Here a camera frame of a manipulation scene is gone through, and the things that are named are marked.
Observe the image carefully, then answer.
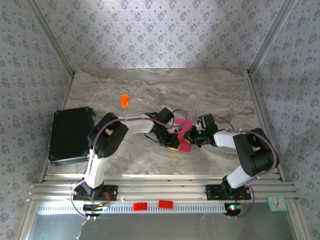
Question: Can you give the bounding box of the pink cloth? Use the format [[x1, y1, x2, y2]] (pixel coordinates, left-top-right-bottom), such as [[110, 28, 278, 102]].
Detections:
[[173, 118, 194, 153]]

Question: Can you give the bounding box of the grey metal sheet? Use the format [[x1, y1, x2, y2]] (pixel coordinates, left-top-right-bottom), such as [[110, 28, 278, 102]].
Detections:
[[26, 212, 300, 240]]

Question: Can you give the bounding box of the orange curved plastic piece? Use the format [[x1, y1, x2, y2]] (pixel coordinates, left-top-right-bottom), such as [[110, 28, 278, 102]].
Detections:
[[120, 93, 131, 108]]

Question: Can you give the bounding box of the red tape patch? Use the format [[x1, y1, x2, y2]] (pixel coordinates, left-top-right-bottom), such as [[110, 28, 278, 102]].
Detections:
[[132, 202, 148, 212], [158, 199, 174, 209]]

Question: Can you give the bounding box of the black box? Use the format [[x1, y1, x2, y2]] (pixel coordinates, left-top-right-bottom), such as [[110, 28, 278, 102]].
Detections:
[[48, 106, 97, 166]]

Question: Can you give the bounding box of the small teal clock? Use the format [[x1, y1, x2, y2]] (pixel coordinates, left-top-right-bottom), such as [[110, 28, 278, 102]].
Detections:
[[267, 195, 287, 213]]

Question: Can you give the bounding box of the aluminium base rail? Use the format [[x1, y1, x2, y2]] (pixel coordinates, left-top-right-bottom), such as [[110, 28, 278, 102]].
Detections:
[[28, 173, 300, 203]]

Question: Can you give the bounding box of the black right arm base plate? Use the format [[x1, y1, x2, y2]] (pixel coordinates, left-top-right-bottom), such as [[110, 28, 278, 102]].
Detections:
[[205, 184, 252, 201]]

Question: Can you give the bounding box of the white slotted cable duct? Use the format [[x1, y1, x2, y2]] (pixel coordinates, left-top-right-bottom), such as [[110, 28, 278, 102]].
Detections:
[[37, 202, 230, 215]]

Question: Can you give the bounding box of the aluminium side rail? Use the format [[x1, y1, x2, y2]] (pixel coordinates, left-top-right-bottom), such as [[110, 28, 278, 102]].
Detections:
[[38, 72, 76, 185], [246, 69, 286, 182]]

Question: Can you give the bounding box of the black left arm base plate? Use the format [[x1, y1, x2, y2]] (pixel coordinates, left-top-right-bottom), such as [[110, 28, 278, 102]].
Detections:
[[72, 184, 119, 202]]

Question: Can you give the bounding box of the aluminium frame post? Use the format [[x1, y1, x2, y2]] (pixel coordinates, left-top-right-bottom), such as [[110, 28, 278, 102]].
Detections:
[[248, 0, 300, 75], [24, 0, 76, 77]]

